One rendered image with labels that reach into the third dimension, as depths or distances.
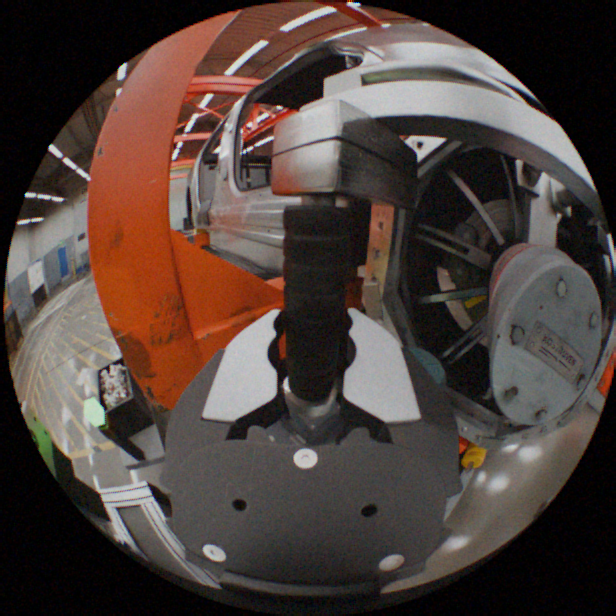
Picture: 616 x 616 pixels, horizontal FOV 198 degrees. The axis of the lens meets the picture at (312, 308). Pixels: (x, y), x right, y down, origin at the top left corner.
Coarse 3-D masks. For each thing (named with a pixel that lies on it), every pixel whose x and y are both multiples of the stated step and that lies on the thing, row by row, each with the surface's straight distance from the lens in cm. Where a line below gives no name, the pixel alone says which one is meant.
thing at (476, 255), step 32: (448, 160) 39; (480, 160) 46; (512, 160) 42; (448, 192) 52; (512, 192) 40; (416, 224) 41; (576, 224) 51; (416, 256) 45; (480, 256) 39; (576, 256) 59; (416, 288) 45; (480, 288) 39; (416, 320) 43; (448, 320) 59; (480, 320) 41; (448, 352) 45; (480, 352) 62; (480, 384) 51
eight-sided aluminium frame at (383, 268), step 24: (408, 144) 32; (432, 144) 31; (456, 144) 36; (432, 168) 36; (384, 216) 32; (384, 240) 32; (384, 264) 32; (384, 288) 34; (384, 312) 35; (408, 336) 39; (600, 360) 43; (456, 408) 41; (480, 408) 45; (576, 408) 45; (480, 432) 42; (504, 432) 44; (528, 432) 44
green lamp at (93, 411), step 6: (90, 402) 47; (96, 402) 47; (84, 408) 48; (90, 408) 46; (96, 408) 46; (102, 408) 48; (84, 414) 47; (90, 414) 46; (96, 414) 45; (102, 414) 47; (90, 420) 47; (96, 420) 46; (102, 420) 46
